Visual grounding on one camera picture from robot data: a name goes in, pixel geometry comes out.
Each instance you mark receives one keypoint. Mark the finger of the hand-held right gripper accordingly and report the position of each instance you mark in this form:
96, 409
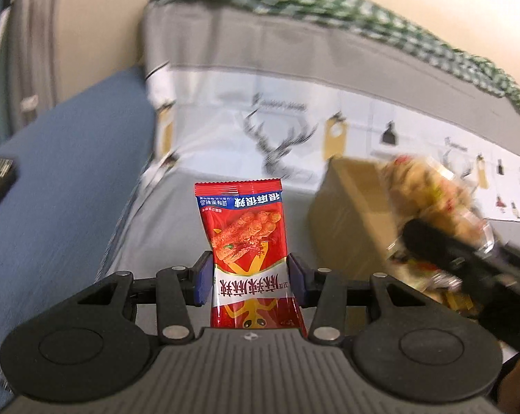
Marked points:
432, 241

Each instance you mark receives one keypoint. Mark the red snack packet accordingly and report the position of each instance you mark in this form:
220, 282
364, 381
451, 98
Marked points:
247, 233

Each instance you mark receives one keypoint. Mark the peanut candy packet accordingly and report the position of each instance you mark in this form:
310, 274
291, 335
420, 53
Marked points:
428, 189

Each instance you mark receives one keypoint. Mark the grey printed bed sheet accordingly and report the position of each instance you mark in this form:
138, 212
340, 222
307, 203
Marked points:
251, 51

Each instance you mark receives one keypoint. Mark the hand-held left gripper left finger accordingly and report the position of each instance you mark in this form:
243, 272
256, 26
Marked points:
203, 280

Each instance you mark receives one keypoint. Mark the blue cushion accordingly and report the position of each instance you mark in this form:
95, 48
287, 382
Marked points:
61, 181

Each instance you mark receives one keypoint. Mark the brown cardboard box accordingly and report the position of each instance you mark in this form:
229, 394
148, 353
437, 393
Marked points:
350, 207

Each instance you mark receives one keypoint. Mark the grey curtain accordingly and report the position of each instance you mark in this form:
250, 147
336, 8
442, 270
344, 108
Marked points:
31, 30

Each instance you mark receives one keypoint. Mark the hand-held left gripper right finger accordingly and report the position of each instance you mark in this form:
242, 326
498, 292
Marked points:
297, 280

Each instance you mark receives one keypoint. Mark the green checked cloth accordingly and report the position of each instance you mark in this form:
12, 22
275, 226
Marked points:
372, 17

